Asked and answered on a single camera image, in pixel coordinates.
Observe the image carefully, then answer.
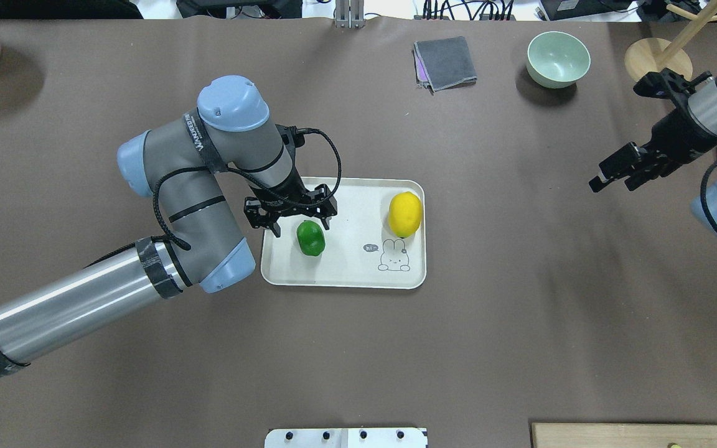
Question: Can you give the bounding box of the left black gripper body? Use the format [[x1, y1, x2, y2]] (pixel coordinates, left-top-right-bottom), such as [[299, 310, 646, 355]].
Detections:
[[268, 167, 307, 209]]

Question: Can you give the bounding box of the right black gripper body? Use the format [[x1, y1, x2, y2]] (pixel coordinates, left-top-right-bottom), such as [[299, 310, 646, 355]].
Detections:
[[645, 111, 717, 169]]

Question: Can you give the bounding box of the green lime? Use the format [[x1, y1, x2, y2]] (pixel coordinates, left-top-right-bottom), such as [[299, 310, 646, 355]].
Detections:
[[296, 220, 326, 257]]

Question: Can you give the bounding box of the yellow lemon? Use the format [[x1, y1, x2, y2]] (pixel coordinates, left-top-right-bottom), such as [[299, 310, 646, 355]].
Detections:
[[388, 191, 424, 238]]

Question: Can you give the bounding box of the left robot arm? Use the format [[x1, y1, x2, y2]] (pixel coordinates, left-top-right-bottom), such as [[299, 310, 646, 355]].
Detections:
[[0, 75, 335, 378]]

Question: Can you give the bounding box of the white rabbit tray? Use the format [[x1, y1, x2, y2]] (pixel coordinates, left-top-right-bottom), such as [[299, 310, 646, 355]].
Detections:
[[261, 177, 427, 289]]

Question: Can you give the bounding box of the wooden mug tree stand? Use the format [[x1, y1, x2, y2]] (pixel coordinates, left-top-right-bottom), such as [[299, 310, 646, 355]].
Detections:
[[625, 1, 717, 82]]

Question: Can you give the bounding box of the mint green bowl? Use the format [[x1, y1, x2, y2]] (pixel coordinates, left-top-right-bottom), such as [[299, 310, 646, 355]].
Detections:
[[526, 31, 591, 89]]

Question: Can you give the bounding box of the grey folded cloth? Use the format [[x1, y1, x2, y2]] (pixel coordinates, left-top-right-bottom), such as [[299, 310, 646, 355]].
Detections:
[[413, 36, 477, 93]]

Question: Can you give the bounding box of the wooden cutting board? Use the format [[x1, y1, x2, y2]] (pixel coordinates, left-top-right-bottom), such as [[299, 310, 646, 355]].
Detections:
[[530, 422, 717, 447]]

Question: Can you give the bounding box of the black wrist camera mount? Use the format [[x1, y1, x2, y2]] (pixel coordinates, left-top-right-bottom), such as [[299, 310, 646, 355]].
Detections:
[[243, 184, 338, 238]]

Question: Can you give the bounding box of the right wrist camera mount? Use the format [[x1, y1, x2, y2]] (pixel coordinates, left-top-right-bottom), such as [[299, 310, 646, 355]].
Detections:
[[632, 68, 712, 103]]

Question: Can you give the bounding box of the aluminium frame post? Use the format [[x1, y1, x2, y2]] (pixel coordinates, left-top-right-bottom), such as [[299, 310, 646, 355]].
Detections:
[[334, 0, 366, 29]]

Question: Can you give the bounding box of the white camera stand pillar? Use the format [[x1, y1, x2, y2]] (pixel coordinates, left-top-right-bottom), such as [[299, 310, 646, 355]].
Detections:
[[264, 426, 429, 447]]

